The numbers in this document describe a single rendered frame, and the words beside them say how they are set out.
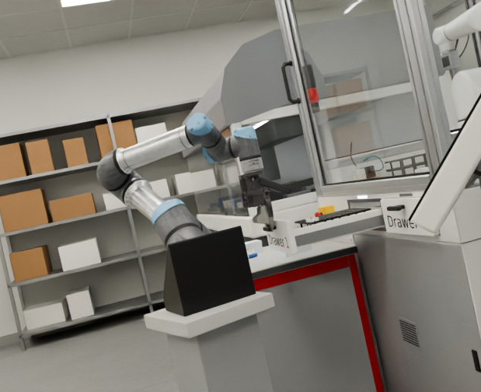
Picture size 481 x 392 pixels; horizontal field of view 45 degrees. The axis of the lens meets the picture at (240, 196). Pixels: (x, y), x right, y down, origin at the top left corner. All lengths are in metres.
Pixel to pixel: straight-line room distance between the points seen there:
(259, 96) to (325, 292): 1.10
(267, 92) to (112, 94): 3.53
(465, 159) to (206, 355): 0.91
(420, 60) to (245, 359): 0.94
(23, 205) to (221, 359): 4.28
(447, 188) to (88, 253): 4.88
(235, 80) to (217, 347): 1.56
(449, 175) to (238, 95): 1.95
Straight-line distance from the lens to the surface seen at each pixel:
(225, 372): 1.63
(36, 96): 6.25
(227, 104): 2.80
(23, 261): 5.74
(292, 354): 2.18
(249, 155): 1.93
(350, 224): 1.94
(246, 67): 2.86
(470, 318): 1.70
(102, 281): 6.14
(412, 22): 1.64
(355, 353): 2.27
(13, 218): 5.72
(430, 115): 1.63
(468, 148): 0.97
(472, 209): 1.64
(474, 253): 1.65
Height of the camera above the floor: 1.08
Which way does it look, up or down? 1 degrees down
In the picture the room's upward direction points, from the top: 12 degrees counter-clockwise
